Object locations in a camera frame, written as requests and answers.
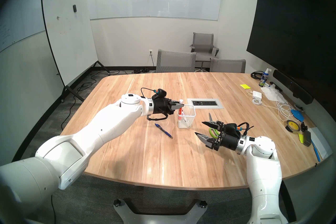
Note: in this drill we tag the white power adapter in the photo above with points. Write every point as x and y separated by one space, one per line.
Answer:
257 94

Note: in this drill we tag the white paper sheet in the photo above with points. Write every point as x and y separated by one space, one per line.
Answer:
321 142

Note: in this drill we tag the mobile whiteboard on stand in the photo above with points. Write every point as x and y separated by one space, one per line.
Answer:
68 37

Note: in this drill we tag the grey mesh table chair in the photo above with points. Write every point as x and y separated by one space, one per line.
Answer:
228 66
176 60

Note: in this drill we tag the grey office chair with armrests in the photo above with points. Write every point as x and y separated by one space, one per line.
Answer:
203 42

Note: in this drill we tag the red cap patterned marker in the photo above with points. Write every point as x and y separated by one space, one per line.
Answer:
185 120

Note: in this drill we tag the small black clip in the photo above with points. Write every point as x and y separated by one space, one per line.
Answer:
304 127

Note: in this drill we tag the silver table power outlet panel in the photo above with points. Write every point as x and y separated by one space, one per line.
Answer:
206 103

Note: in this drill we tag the black base knob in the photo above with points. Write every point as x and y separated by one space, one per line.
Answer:
117 202
203 203

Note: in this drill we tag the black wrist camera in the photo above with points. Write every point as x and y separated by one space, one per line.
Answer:
160 93
231 127

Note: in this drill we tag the black yellow tape roll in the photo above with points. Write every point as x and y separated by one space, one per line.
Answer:
288 128

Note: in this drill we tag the orange Expo marker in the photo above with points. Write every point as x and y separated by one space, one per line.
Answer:
180 115

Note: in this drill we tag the large black wall screen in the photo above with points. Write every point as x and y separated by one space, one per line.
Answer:
288 29

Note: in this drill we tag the blue flat object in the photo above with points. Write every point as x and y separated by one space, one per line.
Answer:
298 115

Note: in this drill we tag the Expo cleaner spray bottle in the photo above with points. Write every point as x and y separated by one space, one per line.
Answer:
263 79

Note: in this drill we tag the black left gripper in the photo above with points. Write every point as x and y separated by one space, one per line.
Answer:
161 106

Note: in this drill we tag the white crumpled tissue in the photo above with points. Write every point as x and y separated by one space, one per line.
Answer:
273 93

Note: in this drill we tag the yellow sticky note pad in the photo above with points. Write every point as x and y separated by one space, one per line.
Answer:
245 86

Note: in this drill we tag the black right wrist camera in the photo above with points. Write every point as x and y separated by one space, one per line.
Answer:
231 127

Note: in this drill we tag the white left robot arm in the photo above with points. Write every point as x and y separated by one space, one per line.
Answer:
78 142

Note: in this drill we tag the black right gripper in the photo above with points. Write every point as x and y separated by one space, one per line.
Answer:
228 140

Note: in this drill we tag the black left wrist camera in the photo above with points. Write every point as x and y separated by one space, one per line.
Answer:
160 93

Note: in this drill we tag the blue ballpoint pen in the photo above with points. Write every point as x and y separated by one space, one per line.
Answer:
162 130

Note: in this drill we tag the wall whiteboard with writing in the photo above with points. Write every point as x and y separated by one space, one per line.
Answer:
21 21

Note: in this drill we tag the blue pen beside paper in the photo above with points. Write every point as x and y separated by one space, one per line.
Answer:
315 151

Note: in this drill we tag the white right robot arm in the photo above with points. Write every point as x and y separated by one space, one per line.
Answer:
262 173

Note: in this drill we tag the white mesh pen holder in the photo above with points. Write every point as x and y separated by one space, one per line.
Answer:
193 118

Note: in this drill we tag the grey yellow eraser block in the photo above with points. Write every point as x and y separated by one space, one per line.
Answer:
305 138

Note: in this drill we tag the black video sound bar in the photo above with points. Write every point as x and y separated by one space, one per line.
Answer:
291 85

